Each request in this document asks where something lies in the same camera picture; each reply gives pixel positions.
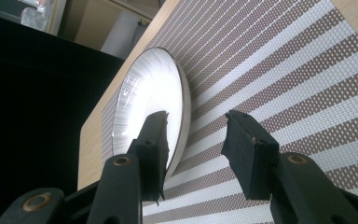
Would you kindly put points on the beige wooden desk panel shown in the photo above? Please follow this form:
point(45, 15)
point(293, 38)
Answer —
point(87, 21)

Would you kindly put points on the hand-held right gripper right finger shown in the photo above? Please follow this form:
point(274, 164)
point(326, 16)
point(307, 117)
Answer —
point(307, 186)

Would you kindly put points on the white plate with dark rim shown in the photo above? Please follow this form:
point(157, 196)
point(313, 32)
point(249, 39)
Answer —
point(150, 90)

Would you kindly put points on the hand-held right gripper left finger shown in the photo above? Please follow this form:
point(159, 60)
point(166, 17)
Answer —
point(143, 161)

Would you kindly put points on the grey striped placemat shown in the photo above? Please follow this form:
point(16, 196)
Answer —
point(292, 77)

